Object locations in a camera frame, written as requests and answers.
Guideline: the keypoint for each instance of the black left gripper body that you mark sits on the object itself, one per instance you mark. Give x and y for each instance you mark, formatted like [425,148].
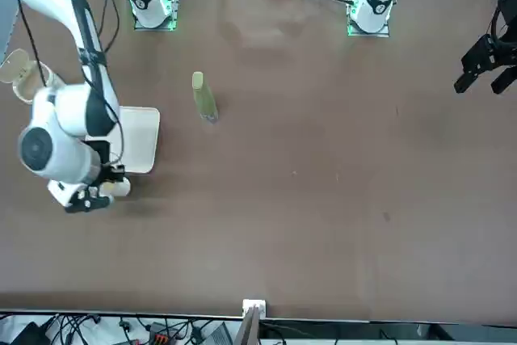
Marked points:
[484,54]

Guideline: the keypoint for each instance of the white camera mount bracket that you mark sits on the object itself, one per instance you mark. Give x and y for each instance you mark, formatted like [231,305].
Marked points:
[254,304]

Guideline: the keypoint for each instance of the dark camera mount post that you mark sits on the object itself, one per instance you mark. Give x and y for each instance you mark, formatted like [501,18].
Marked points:
[248,329]

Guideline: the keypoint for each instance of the white container with open lid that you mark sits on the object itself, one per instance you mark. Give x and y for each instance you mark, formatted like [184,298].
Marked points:
[22,74]

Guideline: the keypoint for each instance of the white rectangular mat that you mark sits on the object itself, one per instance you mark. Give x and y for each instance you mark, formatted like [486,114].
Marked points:
[139,139]

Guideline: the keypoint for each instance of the white disposable paper cup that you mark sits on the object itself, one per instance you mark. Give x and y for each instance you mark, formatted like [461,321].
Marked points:
[120,188]

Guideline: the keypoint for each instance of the black power strip orange switches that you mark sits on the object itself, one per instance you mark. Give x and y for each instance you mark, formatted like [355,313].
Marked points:
[163,331]

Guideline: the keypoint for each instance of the green bottle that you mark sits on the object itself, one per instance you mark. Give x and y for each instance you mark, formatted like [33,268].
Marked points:
[205,98]

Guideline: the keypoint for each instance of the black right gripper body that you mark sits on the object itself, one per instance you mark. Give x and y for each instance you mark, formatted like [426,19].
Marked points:
[85,199]

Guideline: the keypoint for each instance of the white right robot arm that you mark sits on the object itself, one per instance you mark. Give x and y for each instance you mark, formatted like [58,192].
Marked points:
[60,159]

